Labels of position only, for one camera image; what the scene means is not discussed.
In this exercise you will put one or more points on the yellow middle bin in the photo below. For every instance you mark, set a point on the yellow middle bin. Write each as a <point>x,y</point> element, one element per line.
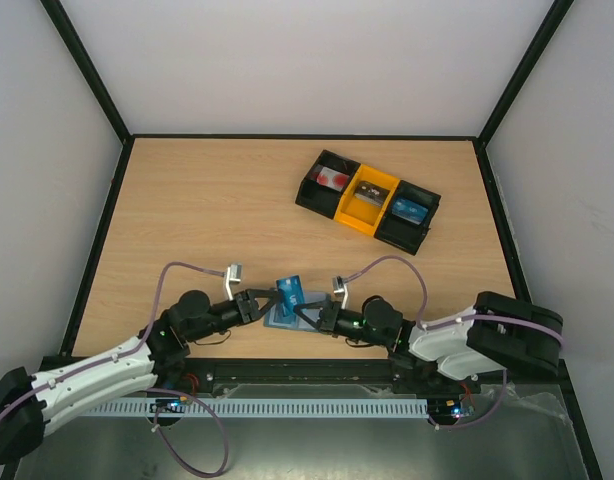
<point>358,214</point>

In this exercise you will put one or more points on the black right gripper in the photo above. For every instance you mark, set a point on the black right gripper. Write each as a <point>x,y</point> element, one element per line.
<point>327,316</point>

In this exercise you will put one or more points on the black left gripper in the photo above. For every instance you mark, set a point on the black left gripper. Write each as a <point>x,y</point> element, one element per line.
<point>247,307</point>

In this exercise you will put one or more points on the black bin left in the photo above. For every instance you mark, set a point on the black bin left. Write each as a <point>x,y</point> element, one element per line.
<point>322,188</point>

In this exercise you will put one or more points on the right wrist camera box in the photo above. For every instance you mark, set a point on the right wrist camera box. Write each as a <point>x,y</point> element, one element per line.
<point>340,291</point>

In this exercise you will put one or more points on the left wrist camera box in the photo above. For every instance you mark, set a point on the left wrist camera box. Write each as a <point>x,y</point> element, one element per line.
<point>232,277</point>

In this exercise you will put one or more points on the blue VIP credit card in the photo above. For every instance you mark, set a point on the blue VIP credit card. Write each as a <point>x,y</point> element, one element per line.
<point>292,294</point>

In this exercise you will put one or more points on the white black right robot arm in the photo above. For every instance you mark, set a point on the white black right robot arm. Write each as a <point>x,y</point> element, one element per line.
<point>496,333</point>

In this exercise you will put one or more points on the black frame post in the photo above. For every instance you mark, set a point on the black frame post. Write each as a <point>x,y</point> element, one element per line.
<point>541,39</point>
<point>72,41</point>

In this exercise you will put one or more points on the red white card stack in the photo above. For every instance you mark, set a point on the red white card stack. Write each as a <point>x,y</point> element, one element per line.
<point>331,179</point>

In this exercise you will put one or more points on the black bin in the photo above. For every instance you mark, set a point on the black bin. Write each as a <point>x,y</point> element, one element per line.
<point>399,233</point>
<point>322,188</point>

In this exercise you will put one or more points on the black frame post right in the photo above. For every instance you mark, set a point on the black frame post right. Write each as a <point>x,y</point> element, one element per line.
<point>541,39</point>

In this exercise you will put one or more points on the black bin right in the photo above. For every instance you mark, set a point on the black bin right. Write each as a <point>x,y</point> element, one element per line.
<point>399,233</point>

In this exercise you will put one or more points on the blue VIP card stack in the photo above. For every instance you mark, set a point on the blue VIP card stack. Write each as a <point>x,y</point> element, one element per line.
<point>409,210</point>

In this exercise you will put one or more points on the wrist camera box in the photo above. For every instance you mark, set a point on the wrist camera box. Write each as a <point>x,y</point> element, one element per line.
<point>232,277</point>
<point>340,291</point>

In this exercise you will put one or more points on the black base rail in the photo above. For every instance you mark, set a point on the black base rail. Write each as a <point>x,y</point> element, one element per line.
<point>204,375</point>

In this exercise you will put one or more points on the black VIP card stack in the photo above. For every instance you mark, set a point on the black VIP card stack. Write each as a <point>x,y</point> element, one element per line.
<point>371,193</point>

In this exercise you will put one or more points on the light blue slotted cable duct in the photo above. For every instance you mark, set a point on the light blue slotted cable duct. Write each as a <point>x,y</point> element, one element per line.
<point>134,407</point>

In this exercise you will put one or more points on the teal leather card holder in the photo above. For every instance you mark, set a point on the teal leather card holder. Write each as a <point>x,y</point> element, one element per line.
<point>276,318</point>

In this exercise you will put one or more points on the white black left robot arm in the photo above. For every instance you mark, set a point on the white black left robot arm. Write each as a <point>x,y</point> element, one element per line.
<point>33,406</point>

